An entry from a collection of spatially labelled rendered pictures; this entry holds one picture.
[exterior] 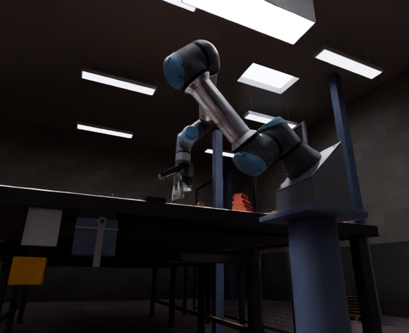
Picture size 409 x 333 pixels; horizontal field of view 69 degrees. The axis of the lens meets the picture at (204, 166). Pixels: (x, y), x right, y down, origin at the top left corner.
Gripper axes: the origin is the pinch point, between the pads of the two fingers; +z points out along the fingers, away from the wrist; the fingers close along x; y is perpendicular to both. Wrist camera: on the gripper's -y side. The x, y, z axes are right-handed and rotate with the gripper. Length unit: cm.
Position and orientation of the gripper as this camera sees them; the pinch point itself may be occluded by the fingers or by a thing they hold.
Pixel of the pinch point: (176, 202)
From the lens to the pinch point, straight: 140.0
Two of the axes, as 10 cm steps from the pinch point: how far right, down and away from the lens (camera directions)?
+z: -0.4, 9.4, -3.5
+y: 9.4, 1.5, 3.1
